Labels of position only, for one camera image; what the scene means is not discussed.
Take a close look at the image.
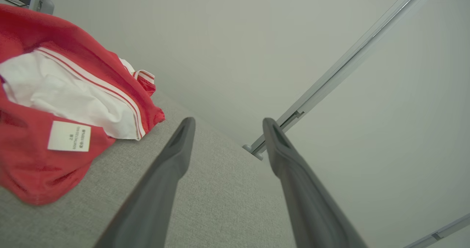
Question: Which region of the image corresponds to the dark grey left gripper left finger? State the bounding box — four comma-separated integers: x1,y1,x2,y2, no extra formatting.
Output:
94,117,196,248

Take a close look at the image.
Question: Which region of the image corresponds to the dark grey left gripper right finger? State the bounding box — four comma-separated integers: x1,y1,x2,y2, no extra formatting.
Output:
263,118,368,248

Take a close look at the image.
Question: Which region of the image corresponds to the red shirt with white sleeves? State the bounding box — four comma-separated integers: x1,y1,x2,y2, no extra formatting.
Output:
0,4,166,206

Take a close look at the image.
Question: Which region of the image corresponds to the grey partition post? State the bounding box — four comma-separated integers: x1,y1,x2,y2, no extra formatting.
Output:
404,213,470,248
242,0,441,161

